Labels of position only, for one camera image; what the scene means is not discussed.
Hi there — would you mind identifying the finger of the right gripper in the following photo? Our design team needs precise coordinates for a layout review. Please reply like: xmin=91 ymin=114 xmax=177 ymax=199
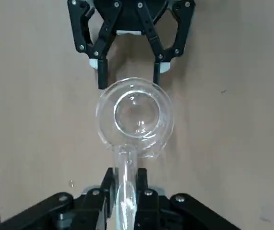
xmin=67 ymin=0 xmax=123 ymax=89
xmin=136 ymin=0 xmax=197 ymax=84

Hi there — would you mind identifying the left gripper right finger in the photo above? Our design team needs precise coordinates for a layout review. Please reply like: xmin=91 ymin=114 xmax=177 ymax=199
xmin=136 ymin=167 xmax=243 ymax=230

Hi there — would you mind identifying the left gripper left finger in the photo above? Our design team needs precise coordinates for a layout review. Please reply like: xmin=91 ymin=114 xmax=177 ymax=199
xmin=0 ymin=167 xmax=119 ymax=230

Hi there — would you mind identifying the clear glass beaker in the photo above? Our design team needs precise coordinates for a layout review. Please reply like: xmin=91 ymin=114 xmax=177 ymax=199
xmin=95 ymin=76 xmax=176 ymax=161

